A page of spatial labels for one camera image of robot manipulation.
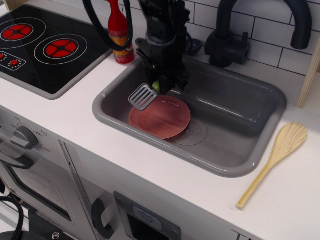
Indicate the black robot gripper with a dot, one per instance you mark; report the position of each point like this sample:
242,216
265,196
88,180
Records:
163,65

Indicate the green handled grey spatula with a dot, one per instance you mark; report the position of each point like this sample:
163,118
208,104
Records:
143,96

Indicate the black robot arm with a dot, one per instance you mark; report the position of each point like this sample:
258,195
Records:
164,44

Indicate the pink plate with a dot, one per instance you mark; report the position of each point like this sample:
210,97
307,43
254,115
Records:
165,117

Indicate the grey sink basin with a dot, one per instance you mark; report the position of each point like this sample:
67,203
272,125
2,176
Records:
233,117

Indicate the red orange sauce bottle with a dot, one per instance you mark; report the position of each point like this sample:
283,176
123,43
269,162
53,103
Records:
118,32

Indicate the black toy faucet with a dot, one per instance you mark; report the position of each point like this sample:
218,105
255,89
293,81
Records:
223,49

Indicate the black toy stovetop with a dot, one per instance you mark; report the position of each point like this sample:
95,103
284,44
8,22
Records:
47,53

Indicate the wooden spoon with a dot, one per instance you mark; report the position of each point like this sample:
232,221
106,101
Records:
288,140

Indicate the grey oven knob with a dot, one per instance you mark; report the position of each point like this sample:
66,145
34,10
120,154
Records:
24,138

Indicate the wooden shelf side panel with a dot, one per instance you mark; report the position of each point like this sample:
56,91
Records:
310,76

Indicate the blue handled dark ladle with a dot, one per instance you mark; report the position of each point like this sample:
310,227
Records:
193,46

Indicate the black cabinet door handle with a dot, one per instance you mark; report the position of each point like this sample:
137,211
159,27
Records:
97,209

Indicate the grey oven door handle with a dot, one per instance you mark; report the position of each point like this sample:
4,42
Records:
14,156

